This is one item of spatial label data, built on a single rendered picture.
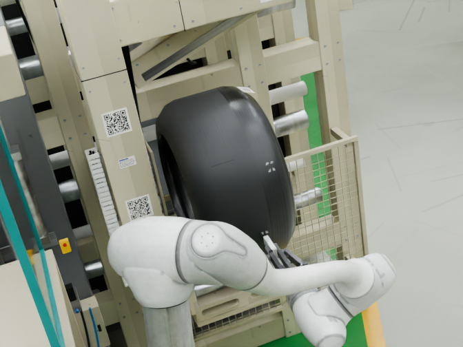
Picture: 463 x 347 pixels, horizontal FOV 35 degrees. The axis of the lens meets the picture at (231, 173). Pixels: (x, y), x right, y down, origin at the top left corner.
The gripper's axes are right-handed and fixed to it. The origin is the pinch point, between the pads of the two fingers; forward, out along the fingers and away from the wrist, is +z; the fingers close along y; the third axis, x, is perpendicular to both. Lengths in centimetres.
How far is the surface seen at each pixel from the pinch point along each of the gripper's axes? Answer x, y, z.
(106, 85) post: -50, 32, 30
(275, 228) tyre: -3.2, -3.3, 3.3
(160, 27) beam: -50, 9, 56
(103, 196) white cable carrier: -16, 42, 26
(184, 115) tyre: -33.1, 12.1, 30.4
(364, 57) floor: 158, -218, 350
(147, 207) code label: -9.0, 29.9, 24.2
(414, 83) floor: 148, -221, 275
